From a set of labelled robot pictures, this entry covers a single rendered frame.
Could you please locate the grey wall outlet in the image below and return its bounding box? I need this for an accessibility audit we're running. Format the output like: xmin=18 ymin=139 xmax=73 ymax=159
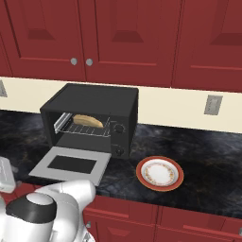
xmin=0 ymin=78 xmax=9 ymax=98
xmin=203 ymin=94 xmax=224 ymax=116

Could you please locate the black toaster oven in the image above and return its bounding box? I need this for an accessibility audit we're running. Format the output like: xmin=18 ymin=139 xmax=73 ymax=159
xmin=39 ymin=82 xmax=140 ymax=161

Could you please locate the black toaster oven knob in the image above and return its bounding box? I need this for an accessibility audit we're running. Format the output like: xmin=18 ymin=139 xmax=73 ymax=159
xmin=113 ymin=146 xmax=126 ymax=158
xmin=112 ymin=123 xmax=126 ymax=135

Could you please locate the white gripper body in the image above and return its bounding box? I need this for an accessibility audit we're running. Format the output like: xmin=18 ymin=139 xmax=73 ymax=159
xmin=0 ymin=156 xmax=17 ymax=194

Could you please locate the red base cupboard door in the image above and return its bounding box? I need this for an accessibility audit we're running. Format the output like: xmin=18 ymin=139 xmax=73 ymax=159
xmin=153 ymin=226 xmax=242 ymax=242
xmin=82 ymin=213 xmax=158 ymax=242

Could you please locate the red drawer front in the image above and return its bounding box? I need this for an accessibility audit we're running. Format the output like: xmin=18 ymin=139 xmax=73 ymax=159
xmin=0 ymin=181 xmax=45 ymax=205
xmin=156 ymin=205 xmax=242 ymax=239
xmin=82 ymin=194 xmax=163 ymax=227

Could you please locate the grey toaster oven door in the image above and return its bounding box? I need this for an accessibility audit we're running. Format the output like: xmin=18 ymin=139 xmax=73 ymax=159
xmin=27 ymin=146 xmax=113 ymax=188

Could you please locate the red wall cupboard door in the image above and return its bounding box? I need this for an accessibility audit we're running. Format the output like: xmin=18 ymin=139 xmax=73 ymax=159
xmin=171 ymin=0 xmax=242 ymax=94
xmin=0 ymin=0 xmax=87 ymax=83
xmin=77 ymin=0 xmax=183 ymax=89
xmin=0 ymin=34 xmax=13 ymax=78

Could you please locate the tan baguette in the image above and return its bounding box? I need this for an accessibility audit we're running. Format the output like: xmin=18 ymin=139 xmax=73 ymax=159
xmin=72 ymin=113 xmax=105 ymax=130

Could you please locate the orange rimmed white plate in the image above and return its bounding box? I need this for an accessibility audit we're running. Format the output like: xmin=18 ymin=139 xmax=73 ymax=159
xmin=135 ymin=155 xmax=185 ymax=193

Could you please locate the metal wire oven rack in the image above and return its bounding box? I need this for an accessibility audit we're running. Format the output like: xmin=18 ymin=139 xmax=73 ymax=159
xmin=53 ymin=112 xmax=112 ymax=139

